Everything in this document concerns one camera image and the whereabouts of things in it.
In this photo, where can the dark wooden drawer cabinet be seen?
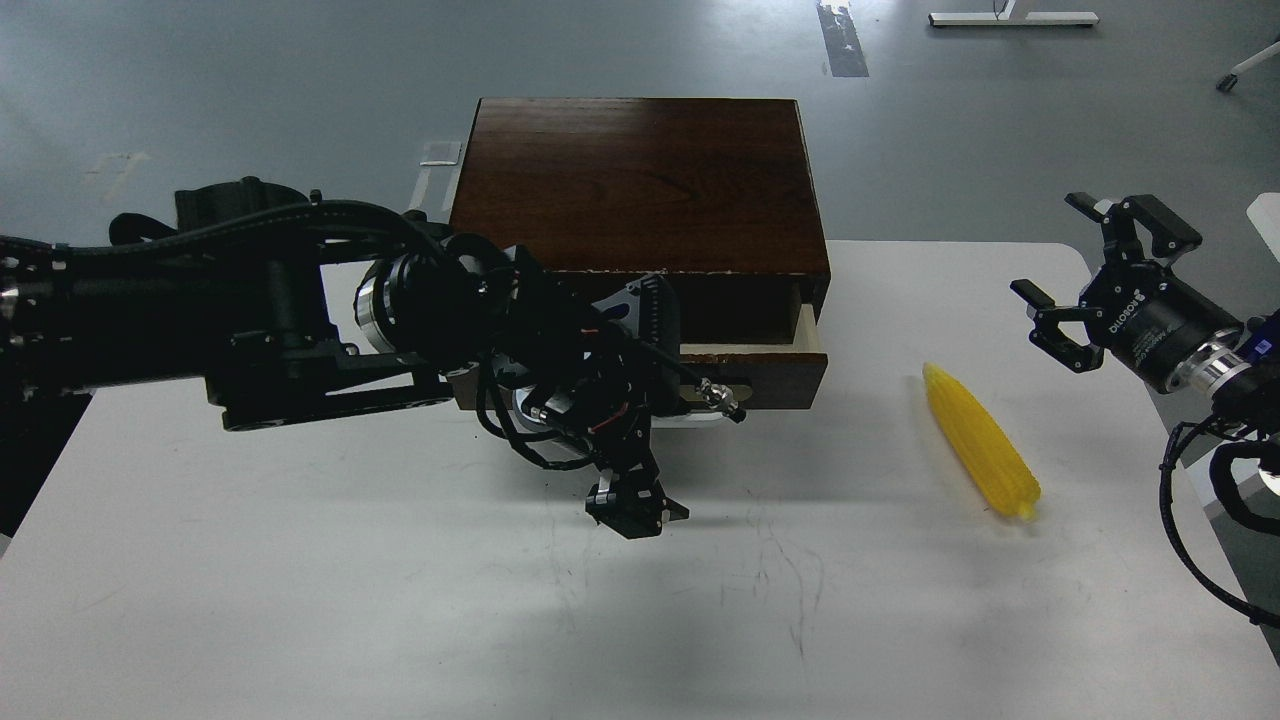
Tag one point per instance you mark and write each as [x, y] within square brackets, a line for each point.
[715, 194]

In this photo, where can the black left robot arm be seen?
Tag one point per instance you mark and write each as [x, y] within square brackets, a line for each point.
[293, 308]

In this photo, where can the white table leg base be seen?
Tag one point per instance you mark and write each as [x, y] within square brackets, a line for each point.
[1013, 14]

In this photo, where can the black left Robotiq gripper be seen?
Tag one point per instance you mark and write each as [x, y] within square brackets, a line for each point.
[566, 400]

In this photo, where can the white caster leg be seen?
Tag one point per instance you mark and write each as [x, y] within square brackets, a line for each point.
[1227, 82]

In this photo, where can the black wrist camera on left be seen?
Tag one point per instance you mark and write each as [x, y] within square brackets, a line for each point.
[650, 314]

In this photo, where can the wooden drawer with white handle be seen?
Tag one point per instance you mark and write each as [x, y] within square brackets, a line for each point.
[765, 350]

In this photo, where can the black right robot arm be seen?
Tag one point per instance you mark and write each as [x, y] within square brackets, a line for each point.
[1239, 378]

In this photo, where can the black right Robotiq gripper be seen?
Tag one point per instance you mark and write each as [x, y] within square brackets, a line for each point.
[1151, 321]

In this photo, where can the yellow plastic corn cob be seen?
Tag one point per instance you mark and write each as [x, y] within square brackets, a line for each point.
[997, 470]

